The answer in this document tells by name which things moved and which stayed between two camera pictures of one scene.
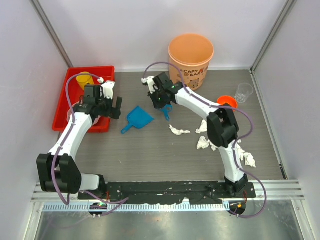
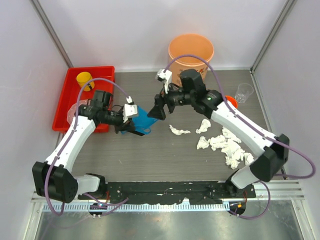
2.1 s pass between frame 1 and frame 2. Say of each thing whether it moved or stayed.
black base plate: stayed
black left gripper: moved
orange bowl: stayed
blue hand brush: moved
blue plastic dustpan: moved
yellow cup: stayed
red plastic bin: stayed
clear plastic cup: stayed
